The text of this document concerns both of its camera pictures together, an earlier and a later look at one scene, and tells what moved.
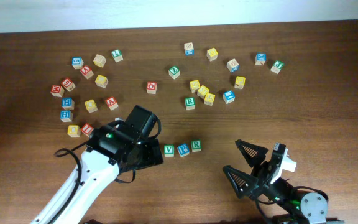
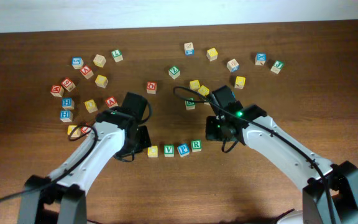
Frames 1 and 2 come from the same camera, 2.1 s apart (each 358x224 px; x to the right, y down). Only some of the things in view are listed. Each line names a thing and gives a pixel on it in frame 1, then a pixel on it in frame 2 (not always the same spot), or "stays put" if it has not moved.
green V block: x=169 y=150 stays put
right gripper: x=260 y=173 → x=214 y=133
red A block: x=112 y=103 stays put
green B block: x=196 y=145 stays put
